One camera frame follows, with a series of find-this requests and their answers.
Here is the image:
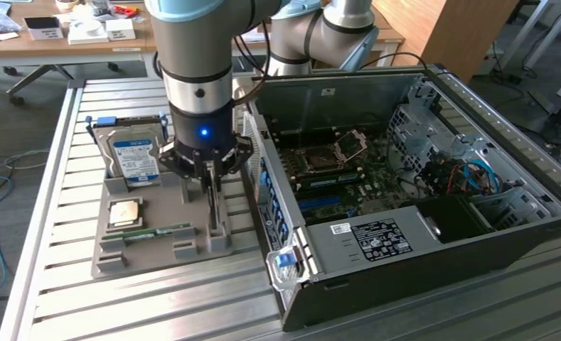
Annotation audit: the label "red wire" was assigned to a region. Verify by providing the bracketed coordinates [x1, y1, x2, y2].
[444, 163, 470, 195]

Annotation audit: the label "blue wire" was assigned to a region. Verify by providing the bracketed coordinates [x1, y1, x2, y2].
[465, 161, 502, 195]

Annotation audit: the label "grey power supply unit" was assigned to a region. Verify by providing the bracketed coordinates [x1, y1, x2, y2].
[303, 205, 444, 281]

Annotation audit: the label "CPU socket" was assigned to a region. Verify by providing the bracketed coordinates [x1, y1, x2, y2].
[298, 145, 338, 171]

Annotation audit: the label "black floor cables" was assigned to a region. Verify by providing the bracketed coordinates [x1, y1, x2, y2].
[490, 35, 561, 118]

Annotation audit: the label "silver drive cage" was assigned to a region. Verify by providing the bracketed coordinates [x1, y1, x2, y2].
[384, 103, 497, 171]

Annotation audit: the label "dark RAM stick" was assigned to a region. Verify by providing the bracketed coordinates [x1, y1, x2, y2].
[300, 172, 362, 189]

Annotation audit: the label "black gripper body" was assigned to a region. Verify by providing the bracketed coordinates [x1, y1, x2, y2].
[169, 101, 242, 175]

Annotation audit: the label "wooden desk white frame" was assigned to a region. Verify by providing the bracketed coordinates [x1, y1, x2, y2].
[0, 0, 157, 106]
[231, 0, 404, 77]

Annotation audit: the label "white tape roll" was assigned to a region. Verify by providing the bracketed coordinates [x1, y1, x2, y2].
[69, 18, 104, 37]

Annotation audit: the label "black open PC case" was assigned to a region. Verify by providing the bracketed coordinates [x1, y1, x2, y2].
[230, 63, 561, 333]

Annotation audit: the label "hard disk in blue caddy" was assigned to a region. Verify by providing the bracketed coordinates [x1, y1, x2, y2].
[84, 112, 175, 188]

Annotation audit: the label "green motherboard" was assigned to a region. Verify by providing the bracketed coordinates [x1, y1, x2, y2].
[278, 136, 418, 224]

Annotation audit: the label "graphics card with metal bracket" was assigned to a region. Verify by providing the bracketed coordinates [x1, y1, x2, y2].
[201, 173, 226, 236]

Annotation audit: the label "grey floor cable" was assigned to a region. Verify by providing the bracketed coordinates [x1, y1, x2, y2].
[0, 148, 51, 171]

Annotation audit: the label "flat white box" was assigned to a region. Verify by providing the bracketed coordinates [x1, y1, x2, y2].
[65, 30, 109, 45]

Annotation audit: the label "green RAM stick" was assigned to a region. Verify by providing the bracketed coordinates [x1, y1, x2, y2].
[103, 222, 191, 242]

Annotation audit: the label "white box black top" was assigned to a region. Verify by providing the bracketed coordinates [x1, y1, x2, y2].
[23, 16, 64, 41]

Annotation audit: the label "small white box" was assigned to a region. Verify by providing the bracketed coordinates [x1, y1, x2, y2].
[104, 18, 136, 42]

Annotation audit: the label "grey parts rack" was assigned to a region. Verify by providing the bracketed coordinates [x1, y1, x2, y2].
[91, 170, 234, 280]

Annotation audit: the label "wooden cabinet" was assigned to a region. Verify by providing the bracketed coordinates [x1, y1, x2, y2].
[372, 0, 521, 82]

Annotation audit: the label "red orange object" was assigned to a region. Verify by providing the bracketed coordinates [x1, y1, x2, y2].
[111, 4, 143, 19]

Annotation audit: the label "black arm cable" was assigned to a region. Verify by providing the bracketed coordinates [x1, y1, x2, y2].
[376, 52, 454, 77]

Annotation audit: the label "CPU chip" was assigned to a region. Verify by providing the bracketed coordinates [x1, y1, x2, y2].
[108, 201, 139, 227]

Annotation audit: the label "long expansion slot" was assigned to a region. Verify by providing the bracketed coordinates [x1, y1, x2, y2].
[298, 195, 343, 211]

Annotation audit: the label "silver disk bay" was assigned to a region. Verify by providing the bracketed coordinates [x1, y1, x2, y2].
[467, 186, 554, 232]

